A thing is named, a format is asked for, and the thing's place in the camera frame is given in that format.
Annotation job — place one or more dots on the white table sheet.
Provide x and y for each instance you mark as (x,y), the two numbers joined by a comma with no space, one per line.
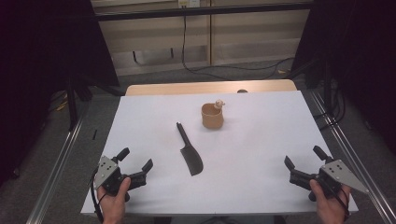
(249,174)

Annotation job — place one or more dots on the person's right hand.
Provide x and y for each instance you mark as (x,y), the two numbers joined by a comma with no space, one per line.
(331,208)

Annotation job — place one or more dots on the white wall socket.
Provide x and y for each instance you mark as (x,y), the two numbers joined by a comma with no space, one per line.
(188,2)

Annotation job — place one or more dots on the small black floor piece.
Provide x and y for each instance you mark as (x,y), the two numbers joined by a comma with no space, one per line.
(94,134)

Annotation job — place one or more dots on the black curtain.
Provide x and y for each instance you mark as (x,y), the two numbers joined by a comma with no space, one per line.
(358,62)
(46,62)

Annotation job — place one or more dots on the black metal stand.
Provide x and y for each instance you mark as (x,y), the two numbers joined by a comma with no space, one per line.
(72,105)

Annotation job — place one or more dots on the small dark round object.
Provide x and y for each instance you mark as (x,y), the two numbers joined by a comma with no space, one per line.
(242,91)

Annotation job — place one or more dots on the black horizontal bar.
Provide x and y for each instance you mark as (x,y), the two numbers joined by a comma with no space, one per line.
(202,11)

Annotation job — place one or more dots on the black kitchen knife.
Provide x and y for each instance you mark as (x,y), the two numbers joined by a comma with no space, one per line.
(191,160)

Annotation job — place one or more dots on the metal floor rail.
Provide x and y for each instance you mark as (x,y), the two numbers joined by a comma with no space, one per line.
(355,161)
(56,169)

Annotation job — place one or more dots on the person's left hand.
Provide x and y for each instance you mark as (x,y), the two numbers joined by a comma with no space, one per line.
(113,208)

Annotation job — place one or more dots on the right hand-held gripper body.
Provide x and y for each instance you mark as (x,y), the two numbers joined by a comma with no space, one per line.
(337,172)

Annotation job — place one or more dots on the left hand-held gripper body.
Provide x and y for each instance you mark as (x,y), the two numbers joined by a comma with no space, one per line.
(109,179)

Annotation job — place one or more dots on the light wooden table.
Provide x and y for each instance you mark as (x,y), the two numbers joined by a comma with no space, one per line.
(186,88)

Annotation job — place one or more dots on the brown cup with small figure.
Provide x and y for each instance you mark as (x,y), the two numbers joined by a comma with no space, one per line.
(212,119)

